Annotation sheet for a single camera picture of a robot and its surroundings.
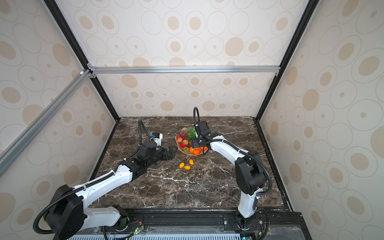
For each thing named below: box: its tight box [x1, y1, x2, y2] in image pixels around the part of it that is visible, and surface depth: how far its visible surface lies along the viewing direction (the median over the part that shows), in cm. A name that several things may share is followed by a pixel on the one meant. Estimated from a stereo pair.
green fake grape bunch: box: [186, 126, 197, 142], surface depth 105 cm
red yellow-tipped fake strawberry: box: [176, 134, 183, 143], surface depth 101 cm
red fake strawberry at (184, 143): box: [180, 139, 189, 148], surface depth 99 cm
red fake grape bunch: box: [179, 130, 189, 141], surface depth 102 cm
